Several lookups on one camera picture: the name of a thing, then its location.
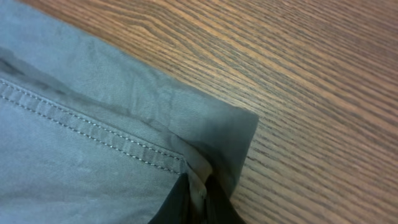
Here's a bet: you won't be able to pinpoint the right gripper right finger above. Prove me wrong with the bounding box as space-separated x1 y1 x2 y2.
205 175 246 224

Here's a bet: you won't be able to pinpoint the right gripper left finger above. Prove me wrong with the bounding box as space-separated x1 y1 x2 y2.
149 174 190 224

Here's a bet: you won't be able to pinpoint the grey shorts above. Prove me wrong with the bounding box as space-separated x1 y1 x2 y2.
1 1 258 223

